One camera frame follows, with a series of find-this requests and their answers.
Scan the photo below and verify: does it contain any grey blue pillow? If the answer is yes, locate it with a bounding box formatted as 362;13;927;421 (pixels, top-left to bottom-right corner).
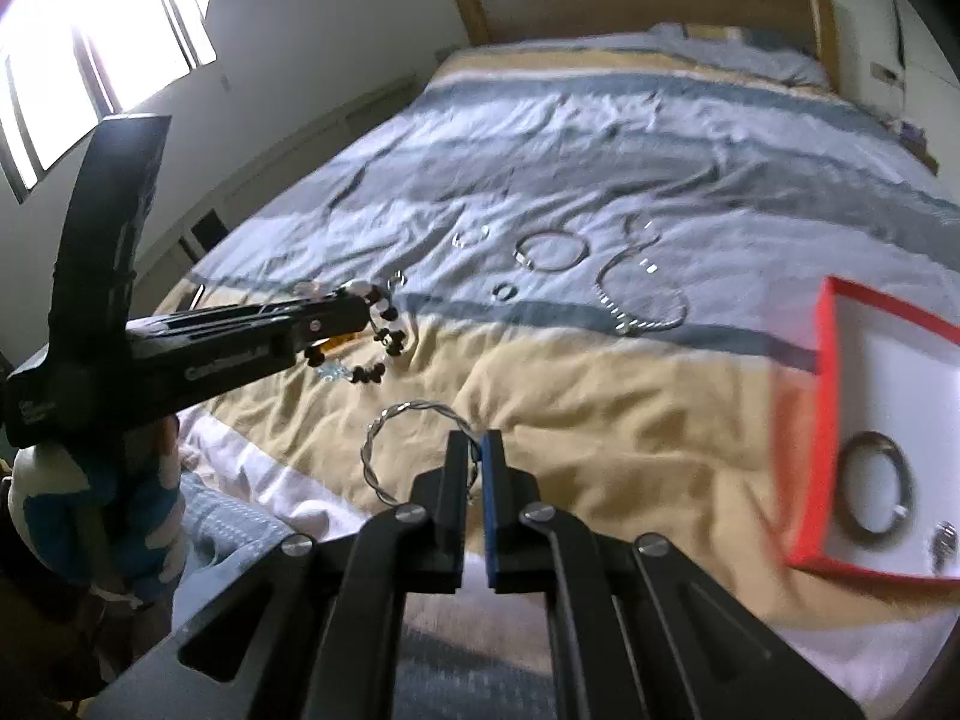
647;23;832;89

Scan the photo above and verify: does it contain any silver chain necklace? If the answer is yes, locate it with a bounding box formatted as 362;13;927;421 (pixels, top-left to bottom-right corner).
590;211;690;338

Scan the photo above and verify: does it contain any window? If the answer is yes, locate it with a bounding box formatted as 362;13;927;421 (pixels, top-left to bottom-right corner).
2;0;217;203

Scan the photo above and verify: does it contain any thin silver bangle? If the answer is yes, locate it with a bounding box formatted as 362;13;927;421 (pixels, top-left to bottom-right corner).
512;229;590;275

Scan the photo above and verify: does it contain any dark bangle in box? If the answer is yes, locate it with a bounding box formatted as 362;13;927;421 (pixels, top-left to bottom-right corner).
833;431;914;546

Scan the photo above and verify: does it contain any wooden nightstand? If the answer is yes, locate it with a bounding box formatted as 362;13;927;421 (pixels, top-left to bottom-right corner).
893;119;939;176

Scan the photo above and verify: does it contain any wooden headboard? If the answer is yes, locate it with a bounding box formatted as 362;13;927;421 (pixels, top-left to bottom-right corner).
455;0;839;89

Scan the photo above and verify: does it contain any low white wall cabinet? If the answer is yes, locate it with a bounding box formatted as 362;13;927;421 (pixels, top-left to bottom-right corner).
133;73;420;310

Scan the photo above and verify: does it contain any twisted silver bangle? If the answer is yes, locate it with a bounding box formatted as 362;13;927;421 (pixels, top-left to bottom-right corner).
359;398;480;507

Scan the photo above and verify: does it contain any striped duvet cover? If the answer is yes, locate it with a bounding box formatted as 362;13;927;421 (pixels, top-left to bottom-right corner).
178;46;958;718

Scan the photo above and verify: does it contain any red white jewelry box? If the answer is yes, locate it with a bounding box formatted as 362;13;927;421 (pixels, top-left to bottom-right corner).
779;277;958;587

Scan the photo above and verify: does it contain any silver ring ornament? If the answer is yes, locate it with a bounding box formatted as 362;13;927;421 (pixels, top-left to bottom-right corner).
929;520;958;575

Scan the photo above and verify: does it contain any black white beaded bracelet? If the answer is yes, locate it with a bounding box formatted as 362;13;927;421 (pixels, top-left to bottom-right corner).
293;276;409;387

